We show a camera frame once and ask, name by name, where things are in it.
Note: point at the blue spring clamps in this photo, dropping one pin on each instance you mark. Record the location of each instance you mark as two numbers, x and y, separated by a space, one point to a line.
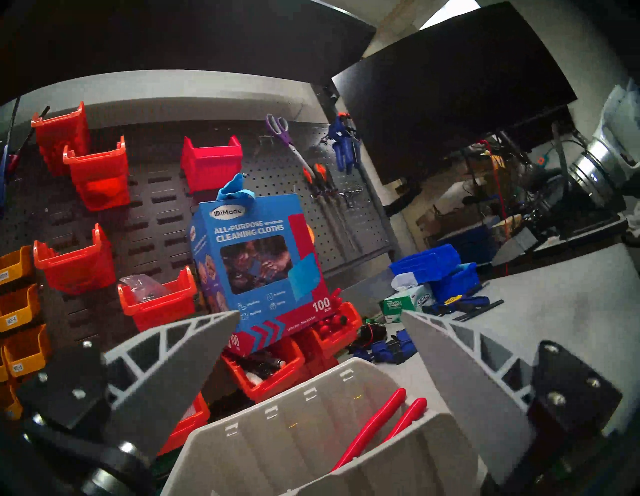
345 150

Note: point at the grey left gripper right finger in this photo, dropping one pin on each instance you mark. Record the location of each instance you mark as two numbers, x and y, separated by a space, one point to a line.
475 395

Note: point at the yellow bin labelled M4 HEX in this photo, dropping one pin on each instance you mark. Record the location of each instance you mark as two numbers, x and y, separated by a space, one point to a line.
7 395

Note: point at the plain blue bar clamp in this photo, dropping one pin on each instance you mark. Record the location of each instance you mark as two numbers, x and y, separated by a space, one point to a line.
395 347

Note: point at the grey perforated pegboard panel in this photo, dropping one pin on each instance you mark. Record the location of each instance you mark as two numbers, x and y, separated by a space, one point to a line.
350 230

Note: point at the yellow bin labelled M3-4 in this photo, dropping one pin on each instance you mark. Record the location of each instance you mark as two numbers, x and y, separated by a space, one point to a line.
20 305

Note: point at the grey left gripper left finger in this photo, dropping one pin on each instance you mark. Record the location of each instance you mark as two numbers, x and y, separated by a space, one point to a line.
150 385

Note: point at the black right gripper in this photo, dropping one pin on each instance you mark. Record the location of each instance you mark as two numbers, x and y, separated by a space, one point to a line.
575 210

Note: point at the orange black screwdriver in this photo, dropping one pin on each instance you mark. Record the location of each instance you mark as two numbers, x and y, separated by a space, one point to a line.
308 176
321 175

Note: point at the yellow bin labelled M3X6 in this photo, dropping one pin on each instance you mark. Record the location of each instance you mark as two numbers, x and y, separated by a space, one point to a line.
15 265

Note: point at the blue cleaning cloths box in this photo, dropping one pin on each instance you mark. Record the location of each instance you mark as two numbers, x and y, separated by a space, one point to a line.
250 225

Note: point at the blue bar clamp yellow label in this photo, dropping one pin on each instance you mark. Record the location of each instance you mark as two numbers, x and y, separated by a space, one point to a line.
465 302

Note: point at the dark blue equipment case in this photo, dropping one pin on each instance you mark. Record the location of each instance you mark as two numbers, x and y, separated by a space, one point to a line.
470 245

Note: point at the green white Kimtech wipes box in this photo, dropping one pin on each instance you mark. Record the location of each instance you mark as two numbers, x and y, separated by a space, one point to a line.
405 305

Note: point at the red plastic parts bin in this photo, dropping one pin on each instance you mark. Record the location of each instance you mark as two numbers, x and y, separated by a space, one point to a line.
192 420
60 140
275 385
340 340
160 312
210 170
75 270
100 185

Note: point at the dark louvered bin panel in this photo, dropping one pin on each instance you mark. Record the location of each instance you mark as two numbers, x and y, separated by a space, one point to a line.
155 225

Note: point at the clear plastic parts bag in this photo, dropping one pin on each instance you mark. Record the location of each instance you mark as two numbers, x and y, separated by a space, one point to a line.
145 290

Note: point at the blue microfiber cloth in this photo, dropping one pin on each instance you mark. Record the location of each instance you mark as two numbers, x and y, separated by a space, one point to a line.
235 190

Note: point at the black circuit board device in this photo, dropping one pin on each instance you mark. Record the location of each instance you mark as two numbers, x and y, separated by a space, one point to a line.
370 332

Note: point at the black monitor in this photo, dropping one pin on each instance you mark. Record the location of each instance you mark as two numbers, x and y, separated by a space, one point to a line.
450 100

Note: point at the black overhead panel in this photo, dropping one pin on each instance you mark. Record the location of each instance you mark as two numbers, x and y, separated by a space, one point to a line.
175 40

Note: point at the blue plastic bin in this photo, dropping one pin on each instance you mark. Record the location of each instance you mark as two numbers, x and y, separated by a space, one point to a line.
455 285
430 265

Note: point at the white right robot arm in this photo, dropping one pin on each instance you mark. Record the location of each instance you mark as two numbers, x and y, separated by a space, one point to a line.
615 130

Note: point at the beige plastic storage bin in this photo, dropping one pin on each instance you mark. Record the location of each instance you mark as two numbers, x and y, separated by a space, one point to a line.
280 440

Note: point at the yellow bin labelled M3-6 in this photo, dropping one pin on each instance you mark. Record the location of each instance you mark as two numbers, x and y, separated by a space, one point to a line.
27 350

